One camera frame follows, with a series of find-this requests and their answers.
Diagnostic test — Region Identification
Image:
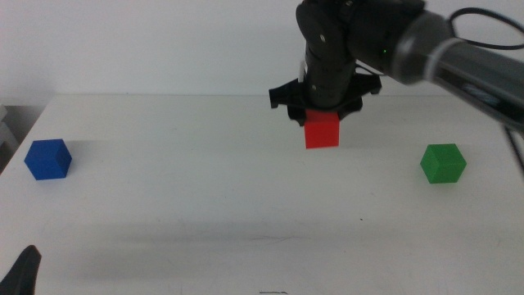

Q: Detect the red cube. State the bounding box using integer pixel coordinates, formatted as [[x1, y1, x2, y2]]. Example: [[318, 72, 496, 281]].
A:
[[303, 108, 341, 150]]

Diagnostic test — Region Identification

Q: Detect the blue cube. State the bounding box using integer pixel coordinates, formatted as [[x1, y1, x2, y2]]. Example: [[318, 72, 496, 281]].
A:
[[23, 138, 73, 181]]

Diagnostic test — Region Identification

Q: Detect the green cube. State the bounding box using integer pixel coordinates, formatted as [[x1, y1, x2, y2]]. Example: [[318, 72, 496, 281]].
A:
[[419, 143, 468, 184]]

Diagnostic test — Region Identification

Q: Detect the white right arm cable tie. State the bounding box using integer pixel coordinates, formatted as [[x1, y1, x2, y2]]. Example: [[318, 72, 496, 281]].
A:
[[423, 39, 466, 83]]

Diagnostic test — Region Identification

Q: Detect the thin black cable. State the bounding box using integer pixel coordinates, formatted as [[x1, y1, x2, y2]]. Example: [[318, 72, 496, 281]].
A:
[[504, 125, 524, 181]]

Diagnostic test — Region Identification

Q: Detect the black right camera cable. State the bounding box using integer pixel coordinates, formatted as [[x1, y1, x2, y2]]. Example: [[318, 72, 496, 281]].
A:
[[449, 7, 524, 51]]

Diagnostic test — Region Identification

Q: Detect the grey object beside table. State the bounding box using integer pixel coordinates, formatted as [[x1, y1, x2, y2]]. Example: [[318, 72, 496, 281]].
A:
[[0, 104, 20, 173]]

